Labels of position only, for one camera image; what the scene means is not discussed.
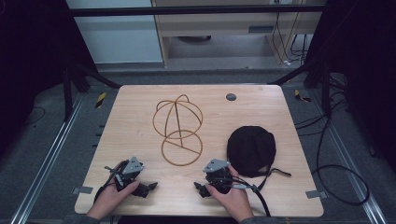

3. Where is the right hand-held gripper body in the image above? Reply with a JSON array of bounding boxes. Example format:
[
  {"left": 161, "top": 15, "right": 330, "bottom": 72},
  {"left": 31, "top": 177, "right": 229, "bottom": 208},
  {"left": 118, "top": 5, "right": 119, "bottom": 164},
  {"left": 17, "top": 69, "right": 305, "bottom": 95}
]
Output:
[{"left": 203, "top": 158, "right": 239, "bottom": 194}]

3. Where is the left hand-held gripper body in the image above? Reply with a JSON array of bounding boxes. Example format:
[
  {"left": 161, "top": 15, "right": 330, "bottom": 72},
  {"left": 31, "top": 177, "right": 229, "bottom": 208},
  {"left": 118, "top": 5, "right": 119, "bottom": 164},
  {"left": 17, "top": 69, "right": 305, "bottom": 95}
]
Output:
[{"left": 104, "top": 156, "right": 146, "bottom": 192}]

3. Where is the black cap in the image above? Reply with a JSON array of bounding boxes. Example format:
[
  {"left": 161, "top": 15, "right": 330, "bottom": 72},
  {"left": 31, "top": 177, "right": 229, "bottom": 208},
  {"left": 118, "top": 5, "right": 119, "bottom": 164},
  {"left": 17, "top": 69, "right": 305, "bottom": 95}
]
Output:
[{"left": 226, "top": 125, "right": 292, "bottom": 192}]

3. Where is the brown wire hat stand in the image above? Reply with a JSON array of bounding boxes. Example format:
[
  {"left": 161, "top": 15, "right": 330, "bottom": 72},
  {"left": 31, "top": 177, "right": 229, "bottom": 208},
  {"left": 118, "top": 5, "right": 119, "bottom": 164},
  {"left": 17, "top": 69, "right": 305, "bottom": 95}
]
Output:
[{"left": 151, "top": 93, "right": 205, "bottom": 167}]

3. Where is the person's right hand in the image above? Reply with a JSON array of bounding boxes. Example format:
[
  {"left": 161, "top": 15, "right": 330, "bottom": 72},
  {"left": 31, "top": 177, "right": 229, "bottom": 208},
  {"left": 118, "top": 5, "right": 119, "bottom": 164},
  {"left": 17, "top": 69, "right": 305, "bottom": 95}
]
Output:
[{"left": 205, "top": 164, "right": 255, "bottom": 223}]

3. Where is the person's left hand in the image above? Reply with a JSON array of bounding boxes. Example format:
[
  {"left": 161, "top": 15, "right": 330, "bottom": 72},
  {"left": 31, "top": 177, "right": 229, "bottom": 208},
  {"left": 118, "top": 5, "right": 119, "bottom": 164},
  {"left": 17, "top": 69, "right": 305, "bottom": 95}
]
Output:
[{"left": 86, "top": 180, "right": 140, "bottom": 222}]

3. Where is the grey metal table clamp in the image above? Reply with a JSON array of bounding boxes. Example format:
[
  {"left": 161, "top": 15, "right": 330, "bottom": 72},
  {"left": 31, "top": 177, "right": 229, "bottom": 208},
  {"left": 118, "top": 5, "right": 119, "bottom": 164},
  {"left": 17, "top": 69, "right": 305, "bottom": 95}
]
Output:
[
  {"left": 304, "top": 189, "right": 329, "bottom": 200},
  {"left": 72, "top": 186, "right": 94, "bottom": 196}
]

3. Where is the yellow black striped tape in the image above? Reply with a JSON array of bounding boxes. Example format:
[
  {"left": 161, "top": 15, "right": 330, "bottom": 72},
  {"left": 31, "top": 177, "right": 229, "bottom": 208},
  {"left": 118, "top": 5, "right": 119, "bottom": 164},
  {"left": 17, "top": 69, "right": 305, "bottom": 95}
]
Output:
[
  {"left": 94, "top": 91, "right": 107, "bottom": 109},
  {"left": 294, "top": 89, "right": 312, "bottom": 104}
]

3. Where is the black metal stand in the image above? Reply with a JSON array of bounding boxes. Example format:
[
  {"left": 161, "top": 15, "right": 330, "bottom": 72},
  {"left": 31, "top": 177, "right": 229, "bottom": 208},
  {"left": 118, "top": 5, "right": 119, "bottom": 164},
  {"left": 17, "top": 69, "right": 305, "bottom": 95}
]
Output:
[
  {"left": 61, "top": 59, "right": 121, "bottom": 122},
  {"left": 268, "top": 59, "right": 332, "bottom": 119}
]

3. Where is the white cabinet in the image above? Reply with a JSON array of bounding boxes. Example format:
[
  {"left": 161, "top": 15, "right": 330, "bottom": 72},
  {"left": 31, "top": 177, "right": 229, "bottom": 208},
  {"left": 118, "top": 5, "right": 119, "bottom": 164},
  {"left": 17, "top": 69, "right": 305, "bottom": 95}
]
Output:
[{"left": 65, "top": 0, "right": 164, "bottom": 64}]

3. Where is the light wooden desk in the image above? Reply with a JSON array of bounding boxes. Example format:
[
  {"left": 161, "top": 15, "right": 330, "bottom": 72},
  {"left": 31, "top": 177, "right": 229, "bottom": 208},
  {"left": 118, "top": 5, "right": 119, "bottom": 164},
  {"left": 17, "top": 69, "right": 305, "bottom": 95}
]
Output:
[{"left": 150, "top": 0, "right": 328, "bottom": 67}]

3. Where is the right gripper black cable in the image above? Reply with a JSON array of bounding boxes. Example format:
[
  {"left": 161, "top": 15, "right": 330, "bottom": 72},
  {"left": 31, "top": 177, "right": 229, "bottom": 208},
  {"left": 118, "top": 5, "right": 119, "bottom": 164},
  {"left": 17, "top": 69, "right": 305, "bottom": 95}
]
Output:
[{"left": 229, "top": 176, "right": 272, "bottom": 217}]

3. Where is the aluminium floor rail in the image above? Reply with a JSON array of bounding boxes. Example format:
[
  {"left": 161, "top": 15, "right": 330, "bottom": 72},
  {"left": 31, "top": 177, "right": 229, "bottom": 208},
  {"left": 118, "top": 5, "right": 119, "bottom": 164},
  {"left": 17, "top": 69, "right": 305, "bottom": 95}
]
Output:
[
  {"left": 9, "top": 92, "right": 86, "bottom": 224},
  {"left": 307, "top": 90, "right": 389, "bottom": 224}
]

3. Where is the long black floor cable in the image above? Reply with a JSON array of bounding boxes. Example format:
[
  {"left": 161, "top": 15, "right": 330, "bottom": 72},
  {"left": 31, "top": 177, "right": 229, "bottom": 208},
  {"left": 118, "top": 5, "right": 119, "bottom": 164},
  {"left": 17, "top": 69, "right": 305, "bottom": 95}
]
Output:
[{"left": 293, "top": 102, "right": 372, "bottom": 207}]

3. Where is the bundle of hanging desk cables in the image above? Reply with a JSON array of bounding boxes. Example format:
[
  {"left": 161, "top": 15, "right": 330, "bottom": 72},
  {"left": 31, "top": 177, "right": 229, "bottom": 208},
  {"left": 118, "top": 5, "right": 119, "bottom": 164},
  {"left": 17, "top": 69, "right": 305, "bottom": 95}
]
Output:
[{"left": 271, "top": 0, "right": 310, "bottom": 67}]

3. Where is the black horizontal frame bar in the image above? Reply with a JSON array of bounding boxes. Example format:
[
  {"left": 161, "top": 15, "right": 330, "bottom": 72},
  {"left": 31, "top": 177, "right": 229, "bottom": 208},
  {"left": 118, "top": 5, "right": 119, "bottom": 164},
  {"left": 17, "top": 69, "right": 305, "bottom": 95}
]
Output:
[{"left": 68, "top": 4, "right": 327, "bottom": 18}]

